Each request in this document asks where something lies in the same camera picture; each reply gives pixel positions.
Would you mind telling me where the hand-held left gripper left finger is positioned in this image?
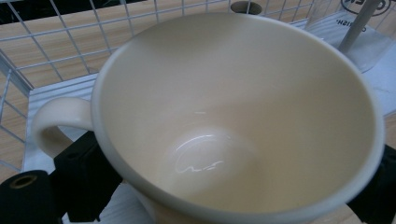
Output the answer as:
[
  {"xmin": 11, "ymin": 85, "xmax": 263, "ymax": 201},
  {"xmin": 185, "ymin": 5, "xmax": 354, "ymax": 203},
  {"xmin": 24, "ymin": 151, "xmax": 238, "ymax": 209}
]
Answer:
[{"xmin": 53, "ymin": 130, "xmax": 124, "ymax": 224}]

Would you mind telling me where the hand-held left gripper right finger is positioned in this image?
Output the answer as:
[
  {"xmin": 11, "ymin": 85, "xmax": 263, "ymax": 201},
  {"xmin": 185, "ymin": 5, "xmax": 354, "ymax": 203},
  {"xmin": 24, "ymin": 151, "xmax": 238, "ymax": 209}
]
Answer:
[{"xmin": 346, "ymin": 144, "xmax": 396, "ymax": 224}]

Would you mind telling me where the white wire shelf rack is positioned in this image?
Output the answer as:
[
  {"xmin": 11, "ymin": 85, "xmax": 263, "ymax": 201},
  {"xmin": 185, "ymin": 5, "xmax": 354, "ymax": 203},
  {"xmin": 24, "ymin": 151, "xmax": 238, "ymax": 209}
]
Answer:
[{"xmin": 0, "ymin": 0, "xmax": 396, "ymax": 224}]

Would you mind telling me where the cream ceramic cup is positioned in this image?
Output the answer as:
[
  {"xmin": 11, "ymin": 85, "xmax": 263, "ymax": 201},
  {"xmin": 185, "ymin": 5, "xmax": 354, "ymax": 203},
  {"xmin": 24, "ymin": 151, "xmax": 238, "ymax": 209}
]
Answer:
[{"xmin": 31, "ymin": 11, "xmax": 387, "ymax": 224}]

